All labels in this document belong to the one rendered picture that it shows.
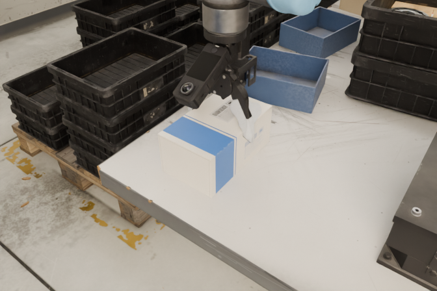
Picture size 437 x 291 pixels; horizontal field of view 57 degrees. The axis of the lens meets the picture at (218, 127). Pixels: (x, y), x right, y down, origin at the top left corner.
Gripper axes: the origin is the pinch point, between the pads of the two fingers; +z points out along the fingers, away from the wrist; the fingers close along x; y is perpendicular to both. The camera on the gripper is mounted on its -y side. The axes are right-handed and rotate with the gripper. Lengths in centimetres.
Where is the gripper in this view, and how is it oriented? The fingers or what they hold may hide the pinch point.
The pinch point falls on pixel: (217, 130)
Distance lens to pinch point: 76.6
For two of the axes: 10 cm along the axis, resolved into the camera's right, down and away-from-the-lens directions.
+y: 5.9, -4.8, 6.5
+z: 0.0, 8.1, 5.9
